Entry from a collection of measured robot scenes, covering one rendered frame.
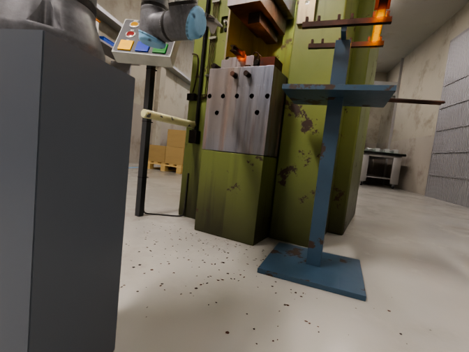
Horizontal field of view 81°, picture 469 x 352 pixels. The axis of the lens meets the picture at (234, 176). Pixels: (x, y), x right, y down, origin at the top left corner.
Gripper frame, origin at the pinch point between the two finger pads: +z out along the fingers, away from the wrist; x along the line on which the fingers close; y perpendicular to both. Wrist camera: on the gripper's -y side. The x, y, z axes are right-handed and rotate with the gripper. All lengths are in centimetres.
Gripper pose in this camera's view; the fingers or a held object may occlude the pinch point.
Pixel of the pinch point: (208, 27)
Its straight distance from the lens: 137.6
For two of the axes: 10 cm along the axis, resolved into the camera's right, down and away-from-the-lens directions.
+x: 8.8, 1.3, -4.6
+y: -1.1, 9.9, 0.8
